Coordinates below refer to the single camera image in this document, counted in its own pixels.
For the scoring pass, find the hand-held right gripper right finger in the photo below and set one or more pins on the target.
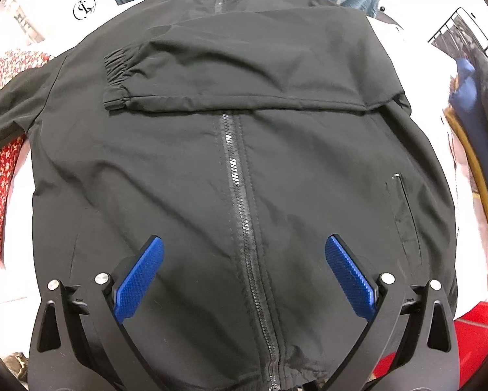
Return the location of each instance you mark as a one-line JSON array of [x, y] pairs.
[[349, 277]]

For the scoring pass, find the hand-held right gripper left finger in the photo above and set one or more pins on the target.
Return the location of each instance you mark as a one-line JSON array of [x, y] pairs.
[[140, 277]]

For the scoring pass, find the black zip jacket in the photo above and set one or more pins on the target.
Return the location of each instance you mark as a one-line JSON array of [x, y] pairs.
[[187, 191]]

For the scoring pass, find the red plastic bin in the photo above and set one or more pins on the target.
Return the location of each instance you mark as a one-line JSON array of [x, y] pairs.
[[480, 326]]

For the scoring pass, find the navy blue cloth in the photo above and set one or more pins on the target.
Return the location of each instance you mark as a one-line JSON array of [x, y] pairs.
[[467, 89]]

